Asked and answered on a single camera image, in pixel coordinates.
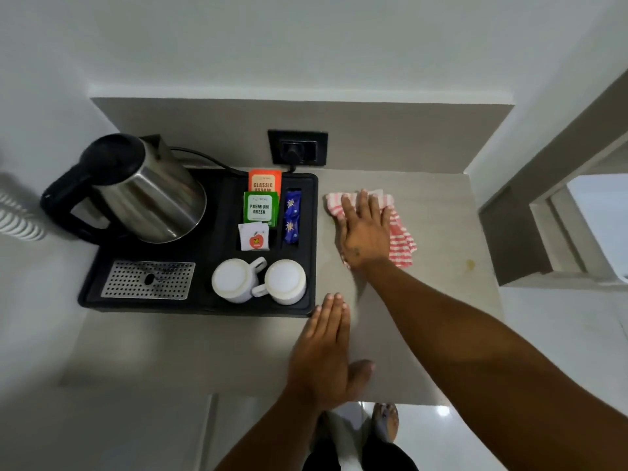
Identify red white striped cloth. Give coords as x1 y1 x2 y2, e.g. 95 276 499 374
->
324 189 418 269

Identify person's black trousers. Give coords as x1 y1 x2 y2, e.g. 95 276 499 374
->
302 412 420 471

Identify black wall socket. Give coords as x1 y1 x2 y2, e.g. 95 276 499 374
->
268 130 329 167

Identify person's left forearm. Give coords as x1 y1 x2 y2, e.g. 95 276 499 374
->
214 394 327 471

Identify person's left hand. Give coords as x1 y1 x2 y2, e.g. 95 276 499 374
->
286 293 376 412

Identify person's foot in sandal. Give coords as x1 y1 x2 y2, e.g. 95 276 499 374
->
371 403 399 443

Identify green tea bag packet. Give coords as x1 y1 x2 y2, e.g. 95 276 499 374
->
243 191 280 227

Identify perforated metal drip grate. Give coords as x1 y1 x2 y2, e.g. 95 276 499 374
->
101 261 196 301

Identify white packet with red apple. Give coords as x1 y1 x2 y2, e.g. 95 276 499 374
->
238 222 270 252

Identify person's right hand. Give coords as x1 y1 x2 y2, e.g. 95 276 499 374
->
340 189 393 271

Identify orange tea bag packet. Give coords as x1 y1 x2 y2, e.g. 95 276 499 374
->
248 169 283 198

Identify black plastic tray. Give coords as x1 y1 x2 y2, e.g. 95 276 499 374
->
78 166 320 318

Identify white ribbed hose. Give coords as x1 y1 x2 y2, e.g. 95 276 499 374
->
0 191 46 242

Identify person's right forearm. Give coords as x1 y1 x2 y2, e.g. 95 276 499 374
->
351 257 628 471

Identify grey window frame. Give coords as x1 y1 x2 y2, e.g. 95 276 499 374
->
478 68 628 290

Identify white ceramic cup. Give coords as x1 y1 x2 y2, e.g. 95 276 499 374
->
211 256 268 304
251 260 307 306

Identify steel electric kettle black handle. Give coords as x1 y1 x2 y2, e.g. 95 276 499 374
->
40 133 208 245

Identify black kettle power cable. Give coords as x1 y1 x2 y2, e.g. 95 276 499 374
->
169 146 297 175

